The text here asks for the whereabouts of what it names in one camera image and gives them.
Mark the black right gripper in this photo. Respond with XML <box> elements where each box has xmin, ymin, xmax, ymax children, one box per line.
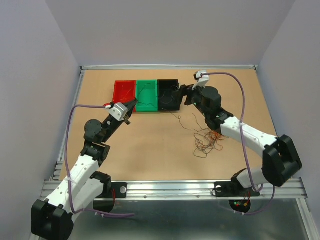
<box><xmin>172</xmin><ymin>81</ymin><xmax>210</xmax><ymax>118</ymax></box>

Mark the dark thin wire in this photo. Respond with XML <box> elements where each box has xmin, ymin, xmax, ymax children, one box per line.
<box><xmin>136</xmin><ymin>83</ymin><xmax>181</xmax><ymax>107</ymax></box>

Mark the orange brown wire bundle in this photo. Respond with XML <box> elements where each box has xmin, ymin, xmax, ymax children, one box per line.
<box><xmin>169</xmin><ymin>111</ymin><xmax>230</xmax><ymax>160</ymax></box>

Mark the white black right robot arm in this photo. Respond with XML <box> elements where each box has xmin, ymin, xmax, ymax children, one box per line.
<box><xmin>172</xmin><ymin>85</ymin><xmax>302</xmax><ymax>195</ymax></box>

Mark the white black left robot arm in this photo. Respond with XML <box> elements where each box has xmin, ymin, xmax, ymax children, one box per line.
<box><xmin>31</xmin><ymin>98</ymin><xmax>138</xmax><ymax>240</ymax></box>

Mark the black plastic bin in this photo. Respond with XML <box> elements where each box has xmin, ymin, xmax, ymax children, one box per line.
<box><xmin>157</xmin><ymin>79</ymin><xmax>180</xmax><ymax>112</ymax></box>

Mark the red plastic bin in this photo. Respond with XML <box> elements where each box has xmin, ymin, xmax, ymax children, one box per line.
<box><xmin>112</xmin><ymin>80</ymin><xmax>136</xmax><ymax>103</ymax></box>

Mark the green plastic bin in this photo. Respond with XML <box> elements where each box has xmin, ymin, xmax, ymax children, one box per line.
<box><xmin>135</xmin><ymin>79</ymin><xmax>158</xmax><ymax>113</ymax></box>

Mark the grey white left wrist camera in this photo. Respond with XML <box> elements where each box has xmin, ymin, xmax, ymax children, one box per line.
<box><xmin>108</xmin><ymin>102</ymin><xmax>128</xmax><ymax>122</ymax></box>

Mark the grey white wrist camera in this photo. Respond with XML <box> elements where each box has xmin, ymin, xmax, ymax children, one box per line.
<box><xmin>192</xmin><ymin>70</ymin><xmax>210</xmax><ymax>90</ymax></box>
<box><xmin>108</xmin><ymin>102</ymin><xmax>128</xmax><ymax>122</ymax></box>

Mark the grey white right wrist camera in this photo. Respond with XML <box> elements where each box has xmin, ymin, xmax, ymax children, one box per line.
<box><xmin>192</xmin><ymin>70</ymin><xmax>210</xmax><ymax>90</ymax></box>

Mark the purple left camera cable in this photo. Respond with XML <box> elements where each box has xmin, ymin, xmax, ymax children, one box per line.
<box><xmin>64</xmin><ymin>103</ymin><xmax>136</xmax><ymax>218</ymax></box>

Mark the purple camera cable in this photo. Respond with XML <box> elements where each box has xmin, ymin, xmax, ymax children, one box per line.
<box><xmin>206</xmin><ymin>71</ymin><xmax>277</xmax><ymax>216</ymax></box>
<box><xmin>64</xmin><ymin>103</ymin><xmax>136</xmax><ymax>218</ymax></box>

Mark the aluminium front mounting rail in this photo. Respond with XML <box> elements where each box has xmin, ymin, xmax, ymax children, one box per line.
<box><xmin>41</xmin><ymin>177</ymin><xmax>308</xmax><ymax>201</ymax></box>

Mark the aluminium table edge frame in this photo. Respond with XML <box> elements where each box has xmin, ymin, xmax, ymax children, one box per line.
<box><xmin>63</xmin><ymin>65</ymin><xmax>264</xmax><ymax>180</ymax></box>

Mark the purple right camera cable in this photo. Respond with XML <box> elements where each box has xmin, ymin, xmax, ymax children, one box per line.
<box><xmin>206</xmin><ymin>71</ymin><xmax>277</xmax><ymax>216</ymax></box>

